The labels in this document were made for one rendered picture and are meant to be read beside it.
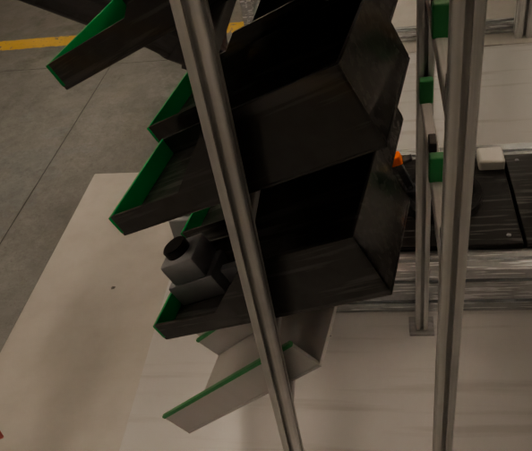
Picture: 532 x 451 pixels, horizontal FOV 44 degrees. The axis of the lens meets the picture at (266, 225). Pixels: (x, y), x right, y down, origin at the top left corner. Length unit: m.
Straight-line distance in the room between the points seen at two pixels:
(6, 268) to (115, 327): 1.69
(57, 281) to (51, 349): 0.18
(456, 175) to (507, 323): 0.68
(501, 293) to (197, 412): 0.55
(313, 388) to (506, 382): 0.30
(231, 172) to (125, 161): 2.75
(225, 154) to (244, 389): 0.36
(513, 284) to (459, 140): 0.67
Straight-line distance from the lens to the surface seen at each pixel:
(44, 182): 3.29
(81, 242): 1.45
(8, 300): 2.75
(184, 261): 0.71
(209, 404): 0.83
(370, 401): 1.06
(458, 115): 0.46
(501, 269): 1.10
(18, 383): 1.25
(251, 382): 0.76
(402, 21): 2.06
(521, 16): 1.92
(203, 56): 0.44
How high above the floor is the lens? 1.75
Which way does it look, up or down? 41 degrees down
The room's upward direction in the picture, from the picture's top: 11 degrees counter-clockwise
